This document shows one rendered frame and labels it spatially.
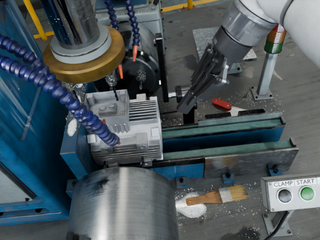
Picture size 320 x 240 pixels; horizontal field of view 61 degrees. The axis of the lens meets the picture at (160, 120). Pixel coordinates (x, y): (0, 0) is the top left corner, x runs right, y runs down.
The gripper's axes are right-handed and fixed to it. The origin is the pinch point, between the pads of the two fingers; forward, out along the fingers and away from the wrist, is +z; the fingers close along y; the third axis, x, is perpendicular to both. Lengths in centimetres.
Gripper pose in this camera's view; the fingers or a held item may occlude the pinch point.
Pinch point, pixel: (188, 102)
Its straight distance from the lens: 67.4
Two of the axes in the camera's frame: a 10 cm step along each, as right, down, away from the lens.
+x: 9.1, 2.3, 3.5
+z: -4.1, 6.1, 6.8
